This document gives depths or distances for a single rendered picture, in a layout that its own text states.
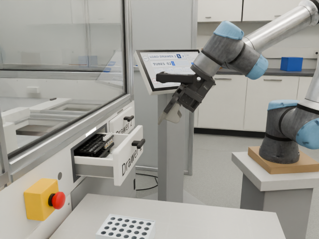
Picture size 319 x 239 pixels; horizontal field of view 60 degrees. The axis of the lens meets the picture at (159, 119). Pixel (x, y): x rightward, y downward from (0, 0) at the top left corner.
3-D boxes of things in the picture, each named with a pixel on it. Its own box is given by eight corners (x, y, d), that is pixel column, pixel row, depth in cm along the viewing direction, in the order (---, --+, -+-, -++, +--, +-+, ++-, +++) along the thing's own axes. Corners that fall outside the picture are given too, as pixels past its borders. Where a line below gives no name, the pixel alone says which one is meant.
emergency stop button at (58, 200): (68, 203, 66) (66, 188, 65) (59, 213, 63) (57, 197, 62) (56, 202, 67) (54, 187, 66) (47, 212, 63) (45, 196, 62)
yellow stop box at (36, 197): (63, 205, 69) (60, 179, 67) (46, 222, 62) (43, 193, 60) (44, 203, 70) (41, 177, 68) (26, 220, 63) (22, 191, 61)
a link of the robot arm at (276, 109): (285, 126, 115) (289, 94, 111) (307, 138, 103) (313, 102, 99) (258, 128, 113) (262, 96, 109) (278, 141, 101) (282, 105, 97)
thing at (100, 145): (113, 136, 104) (113, 134, 104) (94, 153, 87) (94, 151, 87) (109, 136, 104) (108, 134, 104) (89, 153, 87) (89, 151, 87)
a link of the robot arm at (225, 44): (251, 37, 76) (228, 19, 73) (227, 70, 79) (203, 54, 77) (241, 32, 83) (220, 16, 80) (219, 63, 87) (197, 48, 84)
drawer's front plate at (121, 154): (143, 151, 109) (142, 124, 107) (119, 187, 82) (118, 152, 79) (138, 151, 110) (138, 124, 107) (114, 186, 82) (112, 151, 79)
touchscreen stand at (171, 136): (218, 217, 204) (227, 78, 178) (168, 239, 180) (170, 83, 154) (178, 188, 244) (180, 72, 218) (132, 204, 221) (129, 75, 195)
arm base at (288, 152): (280, 145, 121) (283, 124, 118) (308, 160, 107) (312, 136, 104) (250, 151, 116) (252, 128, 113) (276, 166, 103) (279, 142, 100)
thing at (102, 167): (137, 149, 108) (137, 134, 106) (115, 179, 83) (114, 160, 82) (44, 142, 115) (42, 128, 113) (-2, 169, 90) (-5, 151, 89)
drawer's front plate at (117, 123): (133, 127, 142) (133, 106, 139) (114, 147, 114) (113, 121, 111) (130, 127, 142) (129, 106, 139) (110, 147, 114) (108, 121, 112)
